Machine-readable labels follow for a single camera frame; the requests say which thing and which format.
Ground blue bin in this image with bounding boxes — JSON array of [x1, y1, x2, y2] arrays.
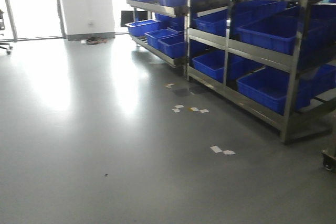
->
[[191, 49, 263, 83], [193, 0, 287, 38]]

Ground steel rack far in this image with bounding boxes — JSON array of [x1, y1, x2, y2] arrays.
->
[[126, 0, 187, 68]]

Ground steel rack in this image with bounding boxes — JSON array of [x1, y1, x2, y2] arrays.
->
[[126, 0, 187, 68], [184, 0, 335, 143]]

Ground blue bin rack bottom front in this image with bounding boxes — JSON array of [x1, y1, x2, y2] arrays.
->
[[237, 65, 335, 115]]

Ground blue bin rack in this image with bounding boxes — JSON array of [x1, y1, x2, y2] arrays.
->
[[237, 4, 335, 55], [237, 65, 335, 115]]

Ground steel rack near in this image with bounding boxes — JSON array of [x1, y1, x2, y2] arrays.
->
[[184, 0, 335, 143]]

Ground blue bin rack middle front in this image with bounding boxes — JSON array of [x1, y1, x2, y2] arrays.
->
[[237, 4, 335, 55]]

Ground cables on floor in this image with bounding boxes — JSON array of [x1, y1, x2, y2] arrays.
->
[[73, 37, 108, 46]]

